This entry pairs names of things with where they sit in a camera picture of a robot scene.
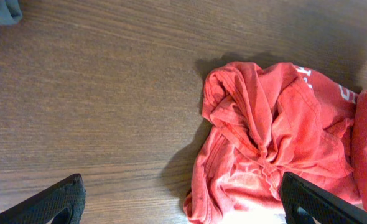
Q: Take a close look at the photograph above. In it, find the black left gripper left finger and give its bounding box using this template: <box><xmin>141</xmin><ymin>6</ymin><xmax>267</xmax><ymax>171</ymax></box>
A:
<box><xmin>0</xmin><ymin>174</ymin><xmax>86</xmax><ymax>224</ymax></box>

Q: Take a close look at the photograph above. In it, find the red orange t-shirt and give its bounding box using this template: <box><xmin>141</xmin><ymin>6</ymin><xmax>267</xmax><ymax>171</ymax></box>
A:
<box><xmin>183</xmin><ymin>62</ymin><xmax>367</xmax><ymax>223</ymax></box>

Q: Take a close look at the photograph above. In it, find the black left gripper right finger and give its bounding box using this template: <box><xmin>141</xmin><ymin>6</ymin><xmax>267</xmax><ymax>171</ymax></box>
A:
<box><xmin>279</xmin><ymin>172</ymin><xmax>367</xmax><ymax>224</ymax></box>

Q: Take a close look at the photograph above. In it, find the folded grey garment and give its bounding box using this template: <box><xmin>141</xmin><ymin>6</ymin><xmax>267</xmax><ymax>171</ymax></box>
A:
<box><xmin>0</xmin><ymin>0</ymin><xmax>23</xmax><ymax>26</ymax></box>

